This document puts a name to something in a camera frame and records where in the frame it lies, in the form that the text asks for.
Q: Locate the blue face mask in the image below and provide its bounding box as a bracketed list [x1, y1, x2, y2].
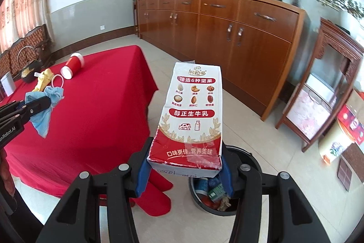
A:
[25, 74, 64, 139]

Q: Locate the yellow wrapper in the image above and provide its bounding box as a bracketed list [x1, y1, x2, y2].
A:
[35, 68, 55, 92]

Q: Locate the black wicker basket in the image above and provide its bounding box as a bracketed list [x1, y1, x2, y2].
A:
[18, 46, 43, 82]

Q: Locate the wicker wooden chair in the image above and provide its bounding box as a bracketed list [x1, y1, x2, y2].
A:
[0, 24, 54, 78]

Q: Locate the white card stand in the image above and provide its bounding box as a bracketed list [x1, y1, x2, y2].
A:
[0, 71, 16, 97]

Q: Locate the blue patterned paper cup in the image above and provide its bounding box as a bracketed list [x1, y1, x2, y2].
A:
[196, 178, 211, 195]

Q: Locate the wooden sideboard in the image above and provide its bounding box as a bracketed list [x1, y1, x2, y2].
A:
[137, 0, 306, 122]

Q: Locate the red paper cup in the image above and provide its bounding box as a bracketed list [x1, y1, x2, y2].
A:
[60, 53, 85, 80]

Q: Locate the black trash bin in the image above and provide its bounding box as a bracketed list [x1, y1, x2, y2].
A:
[189, 146, 263, 216]

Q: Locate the green printed box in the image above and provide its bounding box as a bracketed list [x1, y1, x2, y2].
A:
[208, 184, 226, 201]

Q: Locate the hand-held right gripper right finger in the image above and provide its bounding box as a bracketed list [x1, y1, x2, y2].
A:
[217, 144, 330, 243]

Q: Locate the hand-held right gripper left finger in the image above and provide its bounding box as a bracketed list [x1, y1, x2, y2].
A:
[37, 143, 155, 243]

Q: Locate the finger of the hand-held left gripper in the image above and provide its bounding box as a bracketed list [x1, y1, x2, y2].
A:
[0, 100, 29, 118]
[20, 95, 52, 124]

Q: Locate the person's left hand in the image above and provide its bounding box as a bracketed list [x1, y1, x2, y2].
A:
[0, 150, 15, 196]

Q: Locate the red tablecloth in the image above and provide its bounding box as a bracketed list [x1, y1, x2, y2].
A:
[0, 45, 172, 216]

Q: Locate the carved wooden stand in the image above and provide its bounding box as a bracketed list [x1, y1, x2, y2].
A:
[275, 18, 364, 152]

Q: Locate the brown paper bag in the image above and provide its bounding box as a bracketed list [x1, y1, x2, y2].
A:
[217, 196, 232, 212]

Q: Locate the red and white milk carton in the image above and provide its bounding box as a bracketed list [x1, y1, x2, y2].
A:
[146, 61, 224, 179]

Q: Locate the cardboard box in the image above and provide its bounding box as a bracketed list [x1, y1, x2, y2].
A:
[318, 91, 364, 192]

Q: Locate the beige curtain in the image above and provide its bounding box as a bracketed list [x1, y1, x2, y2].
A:
[0, 0, 53, 53]

